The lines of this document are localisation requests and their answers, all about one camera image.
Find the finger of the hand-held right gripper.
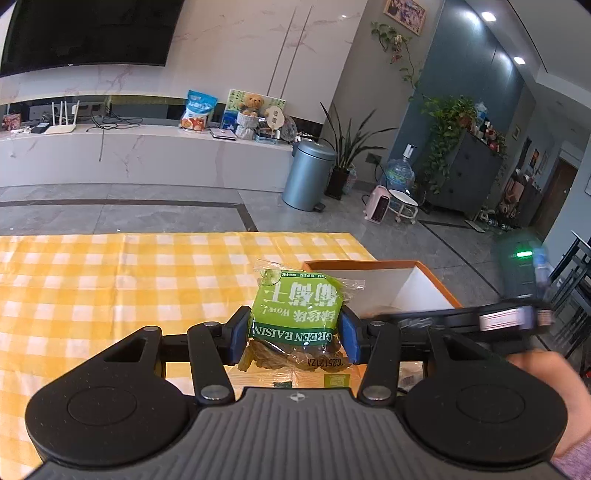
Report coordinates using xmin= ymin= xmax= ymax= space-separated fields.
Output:
xmin=367 ymin=309 xmax=481 ymax=334

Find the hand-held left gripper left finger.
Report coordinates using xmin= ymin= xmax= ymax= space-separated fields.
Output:
xmin=102 ymin=305 xmax=254 ymax=402

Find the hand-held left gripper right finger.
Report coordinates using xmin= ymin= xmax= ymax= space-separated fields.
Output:
xmin=340 ymin=305 xmax=492 ymax=403

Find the orange cardboard box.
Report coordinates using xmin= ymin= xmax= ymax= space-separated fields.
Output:
xmin=226 ymin=260 xmax=464 ymax=398

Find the green raisin packet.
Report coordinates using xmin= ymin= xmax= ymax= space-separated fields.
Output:
xmin=240 ymin=258 xmax=365 ymax=374

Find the person's right forearm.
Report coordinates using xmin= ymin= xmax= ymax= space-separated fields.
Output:
xmin=549 ymin=436 xmax=591 ymax=480

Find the person's right hand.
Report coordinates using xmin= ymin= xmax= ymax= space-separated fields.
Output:
xmin=508 ymin=347 xmax=591 ymax=457

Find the black chair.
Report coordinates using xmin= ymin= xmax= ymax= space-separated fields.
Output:
xmin=549 ymin=231 xmax=591 ymax=361

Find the small pink white heater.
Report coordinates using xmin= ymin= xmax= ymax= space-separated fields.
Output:
xmin=362 ymin=185 xmax=392 ymax=224

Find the white round stool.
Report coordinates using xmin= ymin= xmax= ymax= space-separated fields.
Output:
xmin=387 ymin=189 xmax=420 ymax=226

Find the blue water jug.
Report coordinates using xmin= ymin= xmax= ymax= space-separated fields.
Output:
xmin=385 ymin=144 xmax=416 ymax=195

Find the grey drawer cabinet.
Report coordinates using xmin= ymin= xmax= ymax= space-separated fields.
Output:
xmin=425 ymin=129 xmax=504 ymax=217

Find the long-leaf potted plant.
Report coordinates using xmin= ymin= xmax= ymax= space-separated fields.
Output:
xmin=320 ymin=102 xmax=398 ymax=200

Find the yellow checkered tablecloth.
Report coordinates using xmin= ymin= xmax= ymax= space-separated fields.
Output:
xmin=0 ymin=232 xmax=384 ymax=472

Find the grey metal trash can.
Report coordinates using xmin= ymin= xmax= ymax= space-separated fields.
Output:
xmin=281 ymin=140 xmax=338 ymax=212

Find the white marble media console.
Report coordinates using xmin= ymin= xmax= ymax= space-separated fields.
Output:
xmin=0 ymin=122 xmax=296 ymax=195

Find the trailing ivy plant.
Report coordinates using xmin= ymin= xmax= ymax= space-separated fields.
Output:
xmin=418 ymin=95 xmax=478 ymax=195

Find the round paper fan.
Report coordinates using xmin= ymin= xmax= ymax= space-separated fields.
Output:
xmin=265 ymin=107 xmax=286 ymax=139

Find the blue snack bag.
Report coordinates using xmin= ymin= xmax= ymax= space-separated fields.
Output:
xmin=181 ymin=90 xmax=219 ymax=132

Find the brown teddy bear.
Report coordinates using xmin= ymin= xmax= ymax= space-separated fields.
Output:
xmin=238 ymin=93 xmax=265 ymax=116

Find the teddy bear with box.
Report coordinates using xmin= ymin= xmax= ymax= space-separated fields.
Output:
xmin=226 ymin=89 xmax=284 ymax=134

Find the white wifi router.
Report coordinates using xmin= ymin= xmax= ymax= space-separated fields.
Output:
xmin=47 ymin=99 xmax=80 ymax=136

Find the black cable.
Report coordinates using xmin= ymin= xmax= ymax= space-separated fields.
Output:
xmin=88 ymin=113 xmax=144 ymax=162

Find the hanging wall vine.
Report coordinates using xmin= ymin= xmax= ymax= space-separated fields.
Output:
xmin=372 ymin=22 xmax=423 ymax=100

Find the framed wall picture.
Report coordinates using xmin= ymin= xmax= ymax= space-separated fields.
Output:
xmin=383 ymin=0 xmax=428 ymax=37

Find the black wall television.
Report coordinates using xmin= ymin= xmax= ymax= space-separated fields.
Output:
xmin=0 ymin=0 xmax=185 ymax=78

